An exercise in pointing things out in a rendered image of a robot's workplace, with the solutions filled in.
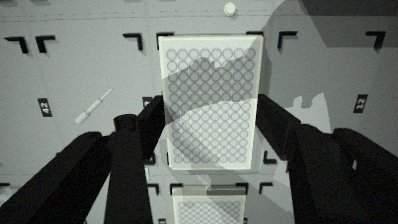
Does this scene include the grey rectangular deck plate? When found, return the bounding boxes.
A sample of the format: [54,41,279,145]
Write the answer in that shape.
[0,0,398,224]

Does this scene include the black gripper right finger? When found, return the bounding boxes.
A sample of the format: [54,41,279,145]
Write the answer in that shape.
[255,94,398,224]

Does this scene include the white pipette tip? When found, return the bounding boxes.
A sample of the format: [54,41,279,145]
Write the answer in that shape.
[75,93,107,124]

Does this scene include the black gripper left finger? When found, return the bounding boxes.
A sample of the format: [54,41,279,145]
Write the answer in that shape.
[0,95,166,224]

